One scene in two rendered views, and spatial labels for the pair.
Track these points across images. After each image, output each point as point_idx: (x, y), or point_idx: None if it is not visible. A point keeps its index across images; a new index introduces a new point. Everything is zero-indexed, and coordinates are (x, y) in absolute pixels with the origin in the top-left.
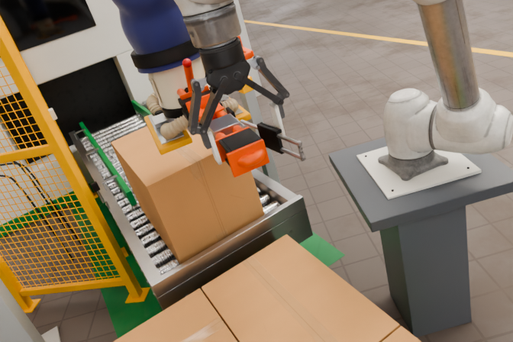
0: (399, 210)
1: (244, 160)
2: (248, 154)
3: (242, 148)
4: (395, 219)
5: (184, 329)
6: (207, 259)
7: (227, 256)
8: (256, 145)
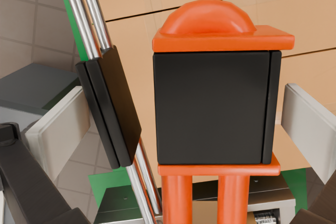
0: (5, 114)
1: (239, 12)
2: (217, 32)
3: (234, 38)
4: (18, 107)
5: (276, 136)
6: None
7: (202, 198)
8: (184, 36)
